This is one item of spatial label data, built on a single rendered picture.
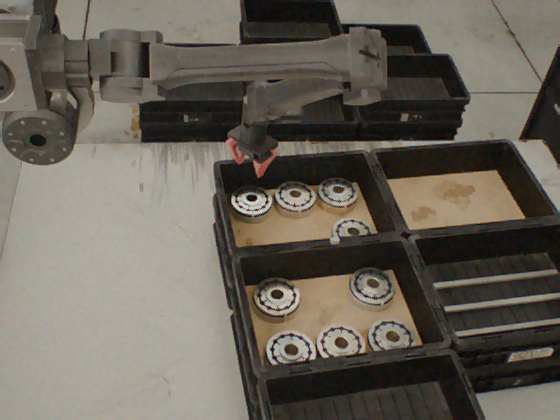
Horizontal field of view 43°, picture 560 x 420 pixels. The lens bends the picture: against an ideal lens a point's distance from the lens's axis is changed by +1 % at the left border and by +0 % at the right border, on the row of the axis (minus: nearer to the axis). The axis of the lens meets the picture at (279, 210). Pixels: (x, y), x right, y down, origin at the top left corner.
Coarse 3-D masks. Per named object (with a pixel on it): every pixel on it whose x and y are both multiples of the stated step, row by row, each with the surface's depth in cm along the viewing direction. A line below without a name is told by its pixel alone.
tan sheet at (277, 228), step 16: (272, 192) 180; (272, 208) 176; (320, 208) 177; (240, 224) 171; (256, 224) 172; (272, 224) 172; (288, 224) 173; (304, 224) 173; (320, 224) 174; (240, 240) 168; (256, 240) 168; (272, 240) 169; (288, 240) 169
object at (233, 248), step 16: (224, 160) 172; (272, 160) 174; (368, 160) 177; (224, 192) 164; (384, 192) 169; (224, 208) 161; (224, 224) 159; (400, 224) 162; (304, 240) 156; (320, 240) 157; (352, 240) 157
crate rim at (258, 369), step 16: (368, 240) 157; (384, 240) 158; (400, 240) 158; (240, 256) 151; (256, 256) 152; (240, 272) 148; (416, 272) 152; (240, 288) 145; (240, 304) 144; (432, 304) 146; (448, 336) 141; (256, 352) 135; (368, 352) 137; (384, 352) 137; (400, 352) 137; (256, 368) 132; (272, 368) 132; (288, 368) 133
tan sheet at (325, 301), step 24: (312, 288) 159; (336, 288) 160; (312, 312) 155; (336, 312) 155; (360, 312) 156; (384, 312) 156; (408, 312) 157; (264, 336) 149; (312, 336) 150; (264, 360) 145
